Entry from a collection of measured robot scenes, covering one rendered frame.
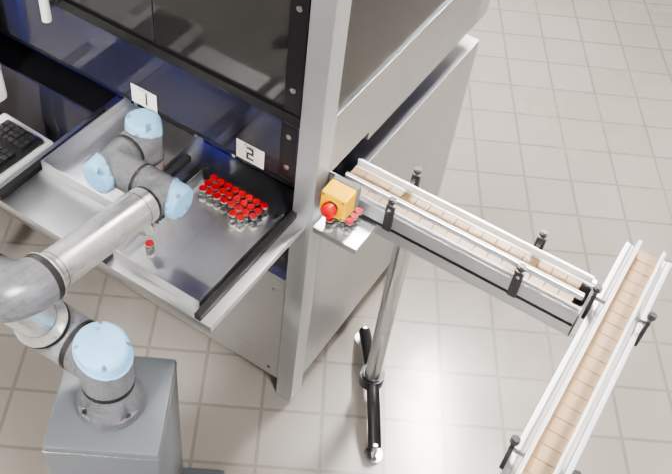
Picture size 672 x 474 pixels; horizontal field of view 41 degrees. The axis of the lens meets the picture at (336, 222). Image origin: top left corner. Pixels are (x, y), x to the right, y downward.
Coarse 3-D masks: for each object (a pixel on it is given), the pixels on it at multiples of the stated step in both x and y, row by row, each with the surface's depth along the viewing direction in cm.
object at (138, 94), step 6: (132, 84) 232; (132, 90) 234; (138, 90) 232; (144, 90) 231; (132, 96) 235; (138, 96) 234; (144, 96) 232; (150, 96) 231; (138, 102) 235; (144, 102) 234; (150, 102) 233; (156, 102) 231; (150, 108) 234; (156, 108) 233
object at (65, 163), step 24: (96, 120) 241; (120, 120) 247; (72, 144) 237; (96, 144) 240; (168, 144) 242; (192, 144) 240; (48, 168) 229; (72, 168) 233; (168, 168) 234; (96, 192) 224; (120, 192) 229
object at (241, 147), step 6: (240, 144) 223; (246, 144) 221; (240, 150) 224; (246, 150) 223; (258, 150) 220; (240, 156) 226; (252, 156) 223; (258, 156) 222; (252, 162) 225; (258, 162) 223
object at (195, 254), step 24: (192, 216) 226; (216, 216) 227; (144, 240) 219; (168, 240) 220; (192, 240) 221; (216, 240) 221; (240, 240) 222; (144, 264) 214; (168, 264) 215; (192, 264) 216; (216, 264) 216; (168, 288) 209; (192, 288) 211; (216, 288) 210
